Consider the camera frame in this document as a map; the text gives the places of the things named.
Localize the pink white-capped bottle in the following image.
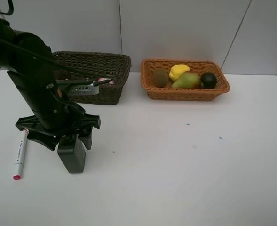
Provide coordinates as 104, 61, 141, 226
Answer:
98, 78, 114, 85

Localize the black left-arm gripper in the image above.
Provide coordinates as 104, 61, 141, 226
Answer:
7, 71, 101, 151

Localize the dark brown wicker basket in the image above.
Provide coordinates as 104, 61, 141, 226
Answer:
52, 51, 131, 105

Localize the brown kiwi fruit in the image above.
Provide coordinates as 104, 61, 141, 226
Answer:
153, 68, 169, 88

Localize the white red-capped marker pen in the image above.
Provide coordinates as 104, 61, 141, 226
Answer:
13, 129, 28, 180

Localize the yellow lemon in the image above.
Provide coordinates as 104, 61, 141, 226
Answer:
169, 64, 190, 81

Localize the dark green round fruit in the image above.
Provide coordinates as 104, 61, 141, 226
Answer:
200, 72, 217, 89

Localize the dark green pump bottle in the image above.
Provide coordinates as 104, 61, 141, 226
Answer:
57, 135, 86, 174

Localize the orange wicker basket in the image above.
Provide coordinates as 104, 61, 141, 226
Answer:
141, 59, 230, 101

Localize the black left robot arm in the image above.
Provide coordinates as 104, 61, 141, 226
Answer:
0, 19, 101, 150

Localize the black left-arm cable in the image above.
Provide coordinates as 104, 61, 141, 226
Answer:
0, 0, 117, 83

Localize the green red pear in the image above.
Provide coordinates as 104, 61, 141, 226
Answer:
172, 72, 200, 89

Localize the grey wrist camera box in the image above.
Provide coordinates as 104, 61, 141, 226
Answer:
56, 80, 100, 96

